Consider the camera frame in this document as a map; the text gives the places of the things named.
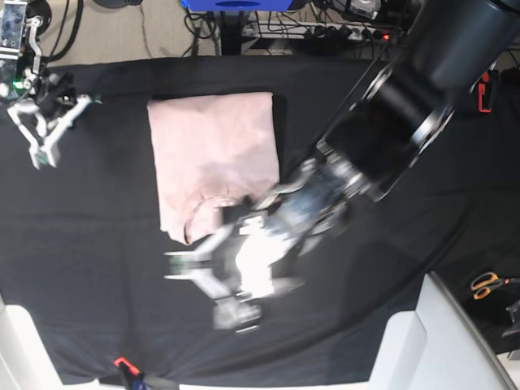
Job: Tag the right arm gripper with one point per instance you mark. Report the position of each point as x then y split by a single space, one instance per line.
44 88

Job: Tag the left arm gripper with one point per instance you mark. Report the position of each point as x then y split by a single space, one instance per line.
288 220

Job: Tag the pink T-shirt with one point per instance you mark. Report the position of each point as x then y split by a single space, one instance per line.
210 152

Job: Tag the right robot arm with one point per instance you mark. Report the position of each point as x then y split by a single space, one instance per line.
22 24

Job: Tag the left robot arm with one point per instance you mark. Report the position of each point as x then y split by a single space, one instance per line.
369 144

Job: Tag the blue plastic box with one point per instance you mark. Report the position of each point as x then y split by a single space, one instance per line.
236 5

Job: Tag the white power strip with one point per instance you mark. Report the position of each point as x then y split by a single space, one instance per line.
267 29

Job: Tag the orange black clamp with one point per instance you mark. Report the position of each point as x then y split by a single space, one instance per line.
127 371

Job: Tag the red black clamp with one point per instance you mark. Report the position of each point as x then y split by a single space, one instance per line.
486 90

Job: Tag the orange handled scissors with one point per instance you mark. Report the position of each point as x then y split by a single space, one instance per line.
488 282

